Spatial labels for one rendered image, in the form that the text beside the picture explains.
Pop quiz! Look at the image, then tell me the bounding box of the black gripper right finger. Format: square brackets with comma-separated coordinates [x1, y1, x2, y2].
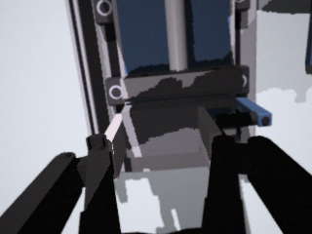
[198, 106, 312, 234]

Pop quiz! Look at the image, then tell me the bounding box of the grey block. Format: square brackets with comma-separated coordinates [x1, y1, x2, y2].
[121, 97, 200, 158]

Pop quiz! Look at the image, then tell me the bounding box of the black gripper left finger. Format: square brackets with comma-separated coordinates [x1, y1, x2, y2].
[0, 114, 127, 234]

